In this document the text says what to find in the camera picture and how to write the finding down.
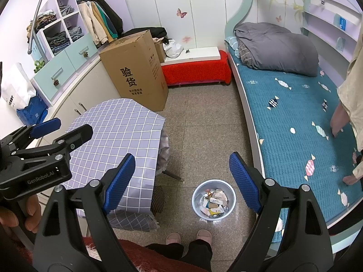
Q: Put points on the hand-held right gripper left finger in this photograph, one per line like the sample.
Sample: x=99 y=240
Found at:
x=119 y=185

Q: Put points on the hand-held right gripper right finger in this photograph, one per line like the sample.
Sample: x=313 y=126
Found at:
x=244 y=182

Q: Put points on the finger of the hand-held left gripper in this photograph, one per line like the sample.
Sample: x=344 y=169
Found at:
x=46 y=127
x=78 y=136

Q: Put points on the round grey waste bin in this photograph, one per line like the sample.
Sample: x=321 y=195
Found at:
x=212 y=184

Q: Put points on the person's left hand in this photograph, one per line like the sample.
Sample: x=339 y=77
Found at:
x=32 y=205

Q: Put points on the blue bag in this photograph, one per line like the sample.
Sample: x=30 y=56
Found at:
x=31 y=113

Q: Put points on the mint drawer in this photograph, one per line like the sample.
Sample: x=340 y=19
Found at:
x=76 y=61
x=45 y=90

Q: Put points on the checked grey tablecloth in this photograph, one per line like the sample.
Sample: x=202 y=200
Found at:
x=113 y=127

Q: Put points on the heap of crumpled packaging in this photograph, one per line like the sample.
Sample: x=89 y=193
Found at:
x=214 y=204

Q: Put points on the dark mesh basket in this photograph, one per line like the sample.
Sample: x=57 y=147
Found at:
x=158 y=199

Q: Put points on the beige low cabinet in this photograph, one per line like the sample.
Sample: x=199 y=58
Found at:
x=90 y=90

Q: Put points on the white paper bag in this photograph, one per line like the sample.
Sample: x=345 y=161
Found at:
x=17 y=87

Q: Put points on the grey table leg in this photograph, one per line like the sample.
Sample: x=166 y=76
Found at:
x=173 y=175

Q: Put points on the green artificial plant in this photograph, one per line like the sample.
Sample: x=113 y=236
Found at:
x=39 y=65

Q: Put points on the pink slipper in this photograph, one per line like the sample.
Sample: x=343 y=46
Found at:
x=173 y=238
x=204 y=235

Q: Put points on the person's red sweater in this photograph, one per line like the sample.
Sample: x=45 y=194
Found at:
x=136 y=255

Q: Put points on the folded dark clothes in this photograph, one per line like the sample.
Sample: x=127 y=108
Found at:
x=58 y=44

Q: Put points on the large cardboard box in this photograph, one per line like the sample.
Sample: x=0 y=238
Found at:
x=133 y=70

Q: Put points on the person's right leg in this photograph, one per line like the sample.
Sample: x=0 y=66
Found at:
x=198 y=255

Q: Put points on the person's leg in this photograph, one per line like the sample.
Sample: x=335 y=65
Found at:
x=167 y=257
x=198 y=255

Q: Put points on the person's left leg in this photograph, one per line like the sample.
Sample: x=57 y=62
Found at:
x=167 y=257

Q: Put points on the folded blue jeans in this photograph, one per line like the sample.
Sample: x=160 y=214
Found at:
x=75 y=33

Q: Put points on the folded beige clothes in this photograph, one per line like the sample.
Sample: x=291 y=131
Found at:
x=42 y=21

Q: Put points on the cream hanging jacket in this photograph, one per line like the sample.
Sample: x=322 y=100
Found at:
x=89 y=22

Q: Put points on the yellow hanging garment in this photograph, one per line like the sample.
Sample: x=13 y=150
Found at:
x=101 y=25

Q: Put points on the grey curved metal pole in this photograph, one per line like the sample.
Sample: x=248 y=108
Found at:
x=38 y=14

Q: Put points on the small cardboard box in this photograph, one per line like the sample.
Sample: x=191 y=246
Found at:
x=160 y=52

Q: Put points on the teal hanging garment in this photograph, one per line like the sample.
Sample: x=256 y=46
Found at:
x=111 y=22

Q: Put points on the folded grey clothes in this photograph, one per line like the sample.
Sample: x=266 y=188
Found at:
x=66 y=10

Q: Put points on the red-skirted white bench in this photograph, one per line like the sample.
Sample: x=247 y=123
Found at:
x=195 y=72

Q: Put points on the white cubby shelf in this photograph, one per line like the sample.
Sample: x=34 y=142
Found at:
x=59 y=2

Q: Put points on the black hanging garment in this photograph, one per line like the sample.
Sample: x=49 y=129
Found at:
x=115 y=12

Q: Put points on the white plastic bag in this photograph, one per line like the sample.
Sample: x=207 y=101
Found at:
x=173 y=48

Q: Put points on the blue checked pillow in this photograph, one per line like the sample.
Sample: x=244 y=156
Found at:
x=232 y=46

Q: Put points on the grey duvet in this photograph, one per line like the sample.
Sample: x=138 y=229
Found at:
x=272 y=48

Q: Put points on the white wardrobe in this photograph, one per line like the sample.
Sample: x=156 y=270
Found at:
x=170 y=5

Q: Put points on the pink butterfly sticker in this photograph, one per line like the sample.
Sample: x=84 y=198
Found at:
x=181 y=12

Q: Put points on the painted headboard panel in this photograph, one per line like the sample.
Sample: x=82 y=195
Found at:
x=269 y=5

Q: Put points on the blue card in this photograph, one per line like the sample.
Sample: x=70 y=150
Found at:
x=343 y=22

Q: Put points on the lavender wall shelf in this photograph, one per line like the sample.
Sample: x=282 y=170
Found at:
x=326 y=19

